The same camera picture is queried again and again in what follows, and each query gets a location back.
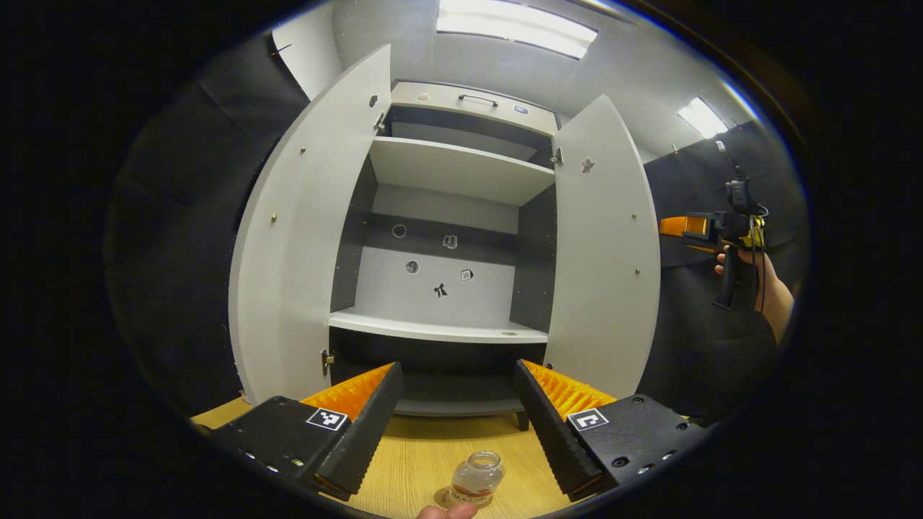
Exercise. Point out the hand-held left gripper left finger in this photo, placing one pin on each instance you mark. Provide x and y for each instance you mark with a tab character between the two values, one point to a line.
364	432

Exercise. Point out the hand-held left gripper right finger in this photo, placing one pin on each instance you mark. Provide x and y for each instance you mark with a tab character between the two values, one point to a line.
548	432

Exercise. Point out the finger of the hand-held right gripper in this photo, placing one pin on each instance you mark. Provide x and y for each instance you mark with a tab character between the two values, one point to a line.
681	227

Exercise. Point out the clear bottle with cherry label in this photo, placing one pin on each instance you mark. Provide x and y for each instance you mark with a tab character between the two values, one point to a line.
477	479

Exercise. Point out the white cabinet door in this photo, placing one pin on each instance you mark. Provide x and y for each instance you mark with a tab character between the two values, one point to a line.
606	274
303	252

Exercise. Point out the white cabinet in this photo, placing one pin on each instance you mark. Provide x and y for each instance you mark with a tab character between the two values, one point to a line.
433	288

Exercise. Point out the white cabinet shelf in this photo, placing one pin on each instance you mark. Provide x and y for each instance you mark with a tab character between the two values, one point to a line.
454	169
433	328

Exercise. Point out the small ceiling light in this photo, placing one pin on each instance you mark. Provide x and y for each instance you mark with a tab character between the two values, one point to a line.
703	117

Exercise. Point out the black backdrop cloth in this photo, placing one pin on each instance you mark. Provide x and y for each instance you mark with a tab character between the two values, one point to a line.
692	346
187	238

